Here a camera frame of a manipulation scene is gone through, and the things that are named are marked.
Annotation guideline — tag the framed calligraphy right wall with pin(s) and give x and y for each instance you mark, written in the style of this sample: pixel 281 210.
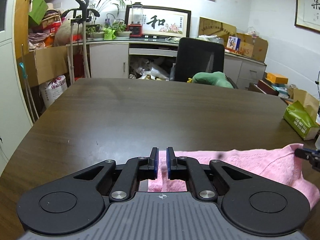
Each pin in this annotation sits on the framed calligraphy right wall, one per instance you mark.
pixel 307 15

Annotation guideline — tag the blue white small box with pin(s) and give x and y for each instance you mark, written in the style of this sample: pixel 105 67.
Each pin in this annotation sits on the blue white small box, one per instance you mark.
pixel 233 43

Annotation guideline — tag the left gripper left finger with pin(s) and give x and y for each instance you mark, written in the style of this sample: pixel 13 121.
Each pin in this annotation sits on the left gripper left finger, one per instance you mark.
pixel 153 163

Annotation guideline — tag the cardboard box on floor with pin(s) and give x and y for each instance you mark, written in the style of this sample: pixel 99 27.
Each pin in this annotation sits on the cardboard box on floor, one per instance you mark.
pixel 44 64

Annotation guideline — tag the white counter cabinet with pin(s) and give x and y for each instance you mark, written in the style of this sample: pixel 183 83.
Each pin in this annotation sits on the white counter cabinet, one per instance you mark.
pixel 111 59

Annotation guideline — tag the cardboard box on counter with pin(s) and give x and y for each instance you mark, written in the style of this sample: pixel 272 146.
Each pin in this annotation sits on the cardboard box on counter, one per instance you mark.
pixel 254 48

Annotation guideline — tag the potted green plant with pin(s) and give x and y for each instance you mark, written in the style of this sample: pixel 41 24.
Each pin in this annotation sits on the potted green plant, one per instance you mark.
pixel 97 7

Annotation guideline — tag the green paper bag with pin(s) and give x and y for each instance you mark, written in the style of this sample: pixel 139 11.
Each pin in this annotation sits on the green paper bag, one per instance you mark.
pixel 39 9

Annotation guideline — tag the black office chair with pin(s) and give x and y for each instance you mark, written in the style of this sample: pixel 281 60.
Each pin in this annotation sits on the black office chair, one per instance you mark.
pixel 194 56

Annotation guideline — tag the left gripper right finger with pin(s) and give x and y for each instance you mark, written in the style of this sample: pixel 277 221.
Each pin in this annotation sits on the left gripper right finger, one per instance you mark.
pixel 171 163

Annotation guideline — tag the flat cardboard sheet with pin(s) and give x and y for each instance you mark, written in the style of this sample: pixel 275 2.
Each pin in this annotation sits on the flat cardboard sheet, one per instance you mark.
pixel 211 27

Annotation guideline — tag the framed painting on counter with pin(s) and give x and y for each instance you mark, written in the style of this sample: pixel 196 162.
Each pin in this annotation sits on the framed painting on counter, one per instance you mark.
pixel 165 21

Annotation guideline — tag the green plush cushion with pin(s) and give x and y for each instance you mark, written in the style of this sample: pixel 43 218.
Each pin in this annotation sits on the green plush cushion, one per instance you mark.
pixel 218 79

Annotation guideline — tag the white rice sack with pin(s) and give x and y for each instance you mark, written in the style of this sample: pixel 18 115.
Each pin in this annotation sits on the white rice sack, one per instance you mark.
pixel 51 90

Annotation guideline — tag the green tissue pack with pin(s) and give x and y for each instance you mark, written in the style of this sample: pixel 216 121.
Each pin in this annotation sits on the green tissue pack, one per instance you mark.
pixel 299 119

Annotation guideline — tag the pink towel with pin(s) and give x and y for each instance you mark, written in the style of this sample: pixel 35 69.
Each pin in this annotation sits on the pink towel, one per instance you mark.
pixel 279 165

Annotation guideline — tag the red blender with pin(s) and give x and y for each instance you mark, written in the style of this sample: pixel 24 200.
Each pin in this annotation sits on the red blender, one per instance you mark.
pixel 135 24

